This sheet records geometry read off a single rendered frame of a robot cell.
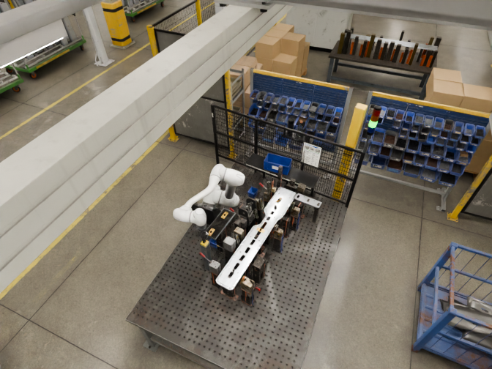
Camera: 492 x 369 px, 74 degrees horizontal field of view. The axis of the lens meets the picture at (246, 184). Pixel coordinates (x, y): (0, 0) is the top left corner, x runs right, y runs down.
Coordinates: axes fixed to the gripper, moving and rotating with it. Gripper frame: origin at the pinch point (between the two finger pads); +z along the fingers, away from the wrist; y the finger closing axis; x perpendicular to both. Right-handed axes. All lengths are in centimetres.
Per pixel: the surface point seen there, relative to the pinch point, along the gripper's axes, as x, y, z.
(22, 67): 236, -693, 91
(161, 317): -64, -9, 50
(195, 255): 5, -21, 50
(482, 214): 275, 258, 98
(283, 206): 89, 40, 20
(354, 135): 154, 84, -49
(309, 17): 709, -180, 39
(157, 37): 221, -230, -67
